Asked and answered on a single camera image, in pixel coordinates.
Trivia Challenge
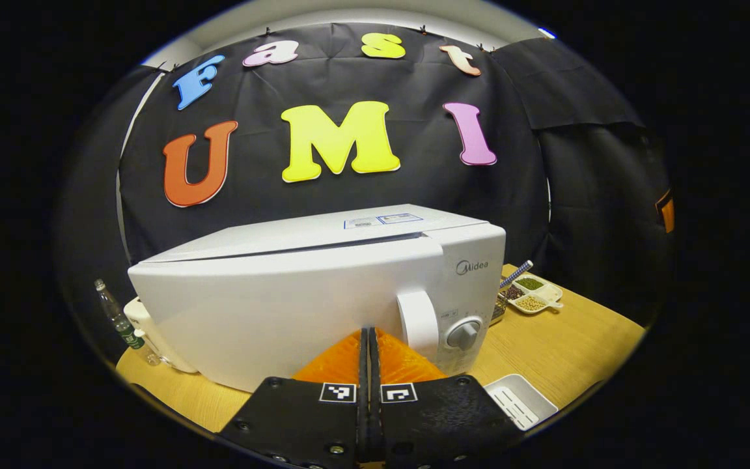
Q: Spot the white kettle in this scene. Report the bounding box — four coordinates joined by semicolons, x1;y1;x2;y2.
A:
124;296;200;374

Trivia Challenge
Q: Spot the clear glass cup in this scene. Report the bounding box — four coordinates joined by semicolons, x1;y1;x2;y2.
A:
489;287;510;326

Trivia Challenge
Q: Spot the white divided dish of beans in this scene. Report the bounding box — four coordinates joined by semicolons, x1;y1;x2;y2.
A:
504;274;564;315

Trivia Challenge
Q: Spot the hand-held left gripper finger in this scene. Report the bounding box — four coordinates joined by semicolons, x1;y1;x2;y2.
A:
370;328;525;469
219;328;370;469

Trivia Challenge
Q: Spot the white rectangular tray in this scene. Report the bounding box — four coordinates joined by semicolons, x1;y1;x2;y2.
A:
483;374;559;431

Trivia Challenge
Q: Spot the blue striped spoon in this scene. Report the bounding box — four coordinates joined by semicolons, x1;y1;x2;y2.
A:
500;260;535;289

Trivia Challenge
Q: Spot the white microwave oven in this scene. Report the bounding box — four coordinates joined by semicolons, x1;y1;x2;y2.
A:
128;204;507;393

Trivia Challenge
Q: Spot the clear plastic bottle green label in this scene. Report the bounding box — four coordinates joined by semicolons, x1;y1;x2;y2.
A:
94;279;160;365

